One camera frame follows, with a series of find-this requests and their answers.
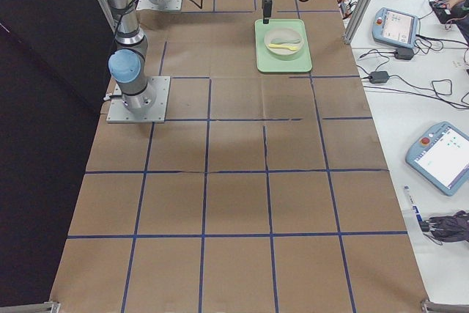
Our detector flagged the teal green plastic spoon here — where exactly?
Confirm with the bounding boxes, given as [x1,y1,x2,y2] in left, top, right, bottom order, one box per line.
[270,38,301,45]

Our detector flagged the light green plastic tray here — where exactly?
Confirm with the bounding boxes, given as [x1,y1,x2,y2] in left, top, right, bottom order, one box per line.
[254,19,312,73]

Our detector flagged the blue teach pendant far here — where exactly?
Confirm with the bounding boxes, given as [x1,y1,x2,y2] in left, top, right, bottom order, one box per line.
[372,7,418,49]

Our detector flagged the blue teach pendant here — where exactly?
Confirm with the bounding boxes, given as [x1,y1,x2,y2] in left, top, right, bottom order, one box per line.
[405,121,468,196]
[372,7,418,49]

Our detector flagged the dark folded umbrella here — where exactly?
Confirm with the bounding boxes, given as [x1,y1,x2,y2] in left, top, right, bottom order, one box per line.
[419,210,468,243]

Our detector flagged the black power adapter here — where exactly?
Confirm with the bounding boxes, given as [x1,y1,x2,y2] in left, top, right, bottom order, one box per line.
[394,48,415,61]

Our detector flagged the white marker pen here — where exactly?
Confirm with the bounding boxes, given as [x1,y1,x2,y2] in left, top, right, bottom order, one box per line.
[403,185,423,222]

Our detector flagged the black power brick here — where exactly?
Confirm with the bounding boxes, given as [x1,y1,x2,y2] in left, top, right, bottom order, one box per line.
[369,71,390,84]

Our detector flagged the white round plate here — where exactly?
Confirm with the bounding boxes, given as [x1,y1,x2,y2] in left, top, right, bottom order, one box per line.
[264,27,304,56]

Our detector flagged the blue teach pendant near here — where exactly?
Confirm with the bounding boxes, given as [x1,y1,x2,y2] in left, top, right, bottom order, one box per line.
[405,121,468,196]

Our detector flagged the yellow plastic fork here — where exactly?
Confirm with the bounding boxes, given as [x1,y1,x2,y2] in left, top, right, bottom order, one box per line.
[267,43,300,51]

